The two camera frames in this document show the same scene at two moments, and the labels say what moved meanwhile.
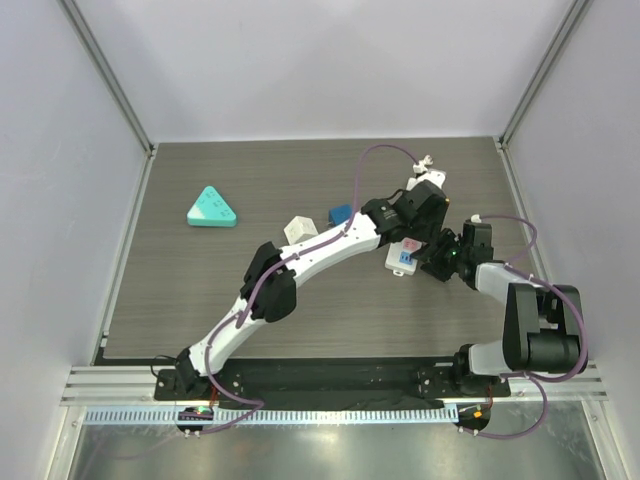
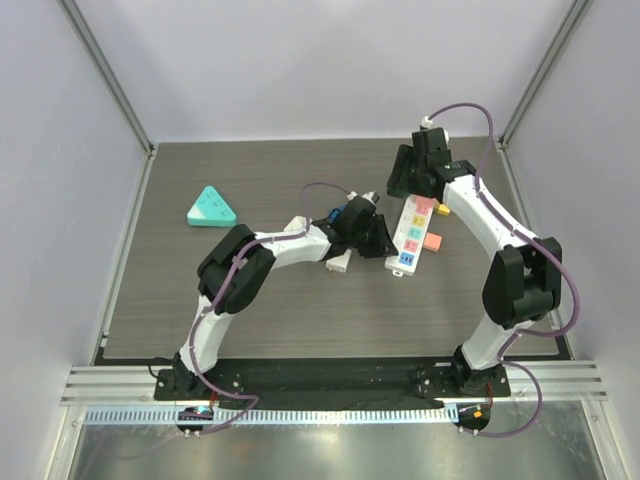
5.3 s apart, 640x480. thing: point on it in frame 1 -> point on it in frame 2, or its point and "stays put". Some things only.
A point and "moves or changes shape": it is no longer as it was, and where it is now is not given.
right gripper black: [439, 261] -> [403, 173]
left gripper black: [433, 225] -> [383, 245]
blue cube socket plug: [339, 214] stays put
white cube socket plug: [300, 229] stays put
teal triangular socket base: [209, 209] stays put
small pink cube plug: [411, 244] moves or changes shape
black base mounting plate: [330, 380] stays put
